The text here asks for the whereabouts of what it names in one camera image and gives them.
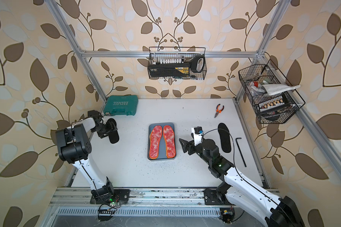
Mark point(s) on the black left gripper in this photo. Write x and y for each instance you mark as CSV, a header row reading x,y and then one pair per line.
x,y
103,134

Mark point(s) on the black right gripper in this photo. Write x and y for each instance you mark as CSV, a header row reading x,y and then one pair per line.
x,y
188,144

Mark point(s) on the black insole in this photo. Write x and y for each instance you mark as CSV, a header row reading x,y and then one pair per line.
x,y
113,134
224,138

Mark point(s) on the red insole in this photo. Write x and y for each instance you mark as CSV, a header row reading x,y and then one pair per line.
x,y
155,137
169,138

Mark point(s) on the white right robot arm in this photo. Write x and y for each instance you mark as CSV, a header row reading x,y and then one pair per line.
x,y
269,209

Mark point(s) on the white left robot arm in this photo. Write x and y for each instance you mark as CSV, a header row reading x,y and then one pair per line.
x,y
74,147

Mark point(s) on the blue-grey storage box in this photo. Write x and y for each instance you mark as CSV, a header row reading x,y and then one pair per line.
x,y
162,147

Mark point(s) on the black yellow tool box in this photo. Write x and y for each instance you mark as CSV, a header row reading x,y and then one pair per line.
x,y
176,70

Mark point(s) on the black hex key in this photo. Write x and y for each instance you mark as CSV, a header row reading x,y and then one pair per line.
x,y
240,151

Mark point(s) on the green plastic tool case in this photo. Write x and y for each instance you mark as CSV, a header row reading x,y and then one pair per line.
x,y
121,105

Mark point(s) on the white paper in basket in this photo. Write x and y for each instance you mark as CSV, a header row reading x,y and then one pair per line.
x,y
274,89

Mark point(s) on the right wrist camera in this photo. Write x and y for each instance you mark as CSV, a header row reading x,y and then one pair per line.
x,y
197,133

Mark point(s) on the orange handled pliers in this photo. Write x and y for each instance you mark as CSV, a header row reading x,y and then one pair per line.
x,y
218,110

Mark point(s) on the black wire basket back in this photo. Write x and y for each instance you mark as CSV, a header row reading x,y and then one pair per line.
x,y
177,62

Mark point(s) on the black wire basket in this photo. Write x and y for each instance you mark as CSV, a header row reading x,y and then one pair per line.
x,y
273,97
177,62

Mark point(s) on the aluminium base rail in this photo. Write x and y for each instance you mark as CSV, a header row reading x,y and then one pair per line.
x,y
138,202

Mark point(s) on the black wire basket right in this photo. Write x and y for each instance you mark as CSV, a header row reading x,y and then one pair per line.
x,y
273,97

